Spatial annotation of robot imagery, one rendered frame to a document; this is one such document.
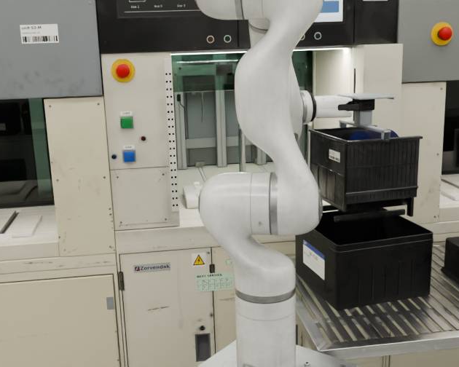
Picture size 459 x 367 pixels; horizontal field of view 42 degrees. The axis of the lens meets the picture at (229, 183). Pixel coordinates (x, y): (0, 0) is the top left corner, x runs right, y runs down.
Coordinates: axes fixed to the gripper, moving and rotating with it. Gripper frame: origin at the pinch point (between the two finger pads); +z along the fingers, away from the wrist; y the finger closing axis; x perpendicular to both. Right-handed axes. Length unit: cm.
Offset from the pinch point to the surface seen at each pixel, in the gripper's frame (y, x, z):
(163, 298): -36, -62, -49
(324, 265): 6.6, -40.1, -13.9
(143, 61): -37, 12, -51
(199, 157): -122, -34, -15
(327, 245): 8.2, -34.1, -13.9
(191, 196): -59, -35, -34
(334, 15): -27.5, 23.1, 5.3
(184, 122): -119, -17, -22
